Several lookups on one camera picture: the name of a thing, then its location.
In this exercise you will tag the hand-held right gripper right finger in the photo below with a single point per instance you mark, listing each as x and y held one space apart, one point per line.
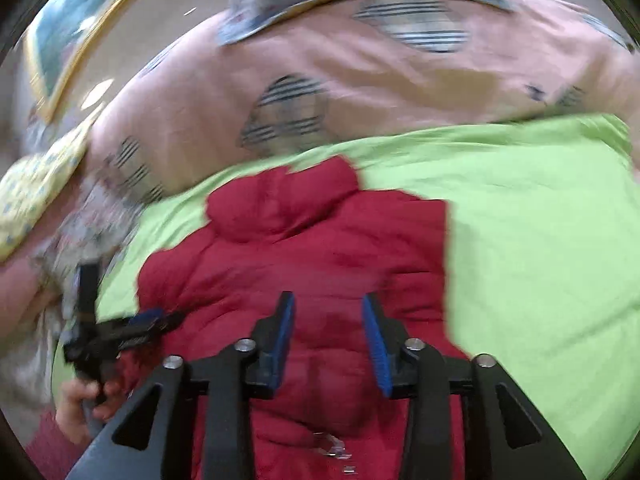
378 342

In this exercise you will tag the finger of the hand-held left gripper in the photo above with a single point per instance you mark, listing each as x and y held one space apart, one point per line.
147 321

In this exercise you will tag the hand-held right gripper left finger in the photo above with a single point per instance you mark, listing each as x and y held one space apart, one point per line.
284 332

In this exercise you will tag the red puffer jacket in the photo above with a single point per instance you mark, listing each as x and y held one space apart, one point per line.
300 240

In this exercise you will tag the person's left forearm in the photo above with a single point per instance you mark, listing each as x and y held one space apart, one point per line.
50 452

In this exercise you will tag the person's left hand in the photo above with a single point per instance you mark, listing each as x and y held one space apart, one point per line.
75 412

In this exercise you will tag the pink bed sheet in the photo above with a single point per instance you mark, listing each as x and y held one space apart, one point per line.
22 285

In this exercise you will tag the floral ruffled pillow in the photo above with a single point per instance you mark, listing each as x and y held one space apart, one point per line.
95 230

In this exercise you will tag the yellow floral pillow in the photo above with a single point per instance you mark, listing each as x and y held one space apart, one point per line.
35 190

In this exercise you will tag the light green blanket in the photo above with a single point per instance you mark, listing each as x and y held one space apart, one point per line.
540 240

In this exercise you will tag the pink quilt with plaid hearts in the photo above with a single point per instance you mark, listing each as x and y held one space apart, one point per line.
210 100

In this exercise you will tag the gold framed painting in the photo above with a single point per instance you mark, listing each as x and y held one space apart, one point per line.
75 25

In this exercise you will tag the blue patterned pillow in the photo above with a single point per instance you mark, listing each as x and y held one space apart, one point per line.
280 0

